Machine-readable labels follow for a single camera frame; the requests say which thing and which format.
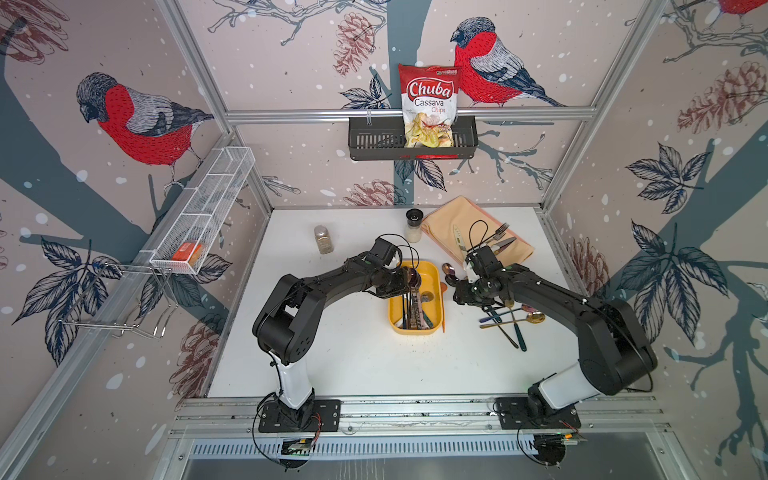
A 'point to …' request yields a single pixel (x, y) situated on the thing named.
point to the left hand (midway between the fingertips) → (415, 284)
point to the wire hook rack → (123, 297)
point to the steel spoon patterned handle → (421, 324)
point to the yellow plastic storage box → (432, 296)
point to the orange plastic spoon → (443, 289)
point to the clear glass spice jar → (324, 239)
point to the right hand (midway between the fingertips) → (459, 295)
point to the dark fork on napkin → (500, 232)
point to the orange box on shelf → (188, 251)
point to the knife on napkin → (506, 242)
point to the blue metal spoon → (404, 322)
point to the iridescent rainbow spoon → (447, 268)
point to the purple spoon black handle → (413, 280)
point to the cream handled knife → (459, 239)
